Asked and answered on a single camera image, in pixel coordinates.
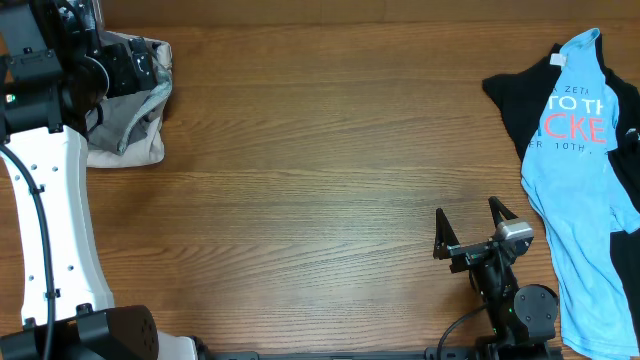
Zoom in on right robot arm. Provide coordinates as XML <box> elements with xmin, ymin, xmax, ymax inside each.
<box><xmin>426</xmin><ymin>196</ymin><xmax>563</xmax><ymax>359</ymax></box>

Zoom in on light blue t-shirt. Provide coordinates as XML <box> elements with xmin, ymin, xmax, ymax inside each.
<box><xmin>522</xmin><ymin>28</ymin><xmax>639</xmax><ymax>359</ymax></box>

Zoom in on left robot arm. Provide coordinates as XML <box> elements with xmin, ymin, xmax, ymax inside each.
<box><xmin>1</xmin><ymin>1</ymin><xmax>208</xmax><ymax>359</ymax></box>

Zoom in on black garment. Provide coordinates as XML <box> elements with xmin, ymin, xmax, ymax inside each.
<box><xmin>482</xmin><ymin>37</ymin><xmax>639</xmax><ymax>346</ymax></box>

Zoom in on grey shorts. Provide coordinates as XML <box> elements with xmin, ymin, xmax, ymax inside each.
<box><xmin>87</xmin><ymin>43</ymin><xmax>173</xmax><ymax>163</ymax></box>

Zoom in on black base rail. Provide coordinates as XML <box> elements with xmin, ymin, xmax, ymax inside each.
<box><xmin>199</xmin><ymin>345</ymin><xmax>565</xmax><ymax>360</ymax></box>

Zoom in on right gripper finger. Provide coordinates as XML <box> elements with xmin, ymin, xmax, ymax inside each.
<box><xmin>488</xmin><ymin>196</ymin><xmax>518</xmax><ymax>227</ymax></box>
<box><xmin>433</xmin><ymin>208</ymin><xmax>460</xmax><ymax>260</ymax></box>

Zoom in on beige folded pants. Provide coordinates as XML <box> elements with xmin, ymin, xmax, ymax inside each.
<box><xmin>87</xmin><ymin>31</ymin><xmax>173</xmax><ymax>168</ymax></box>

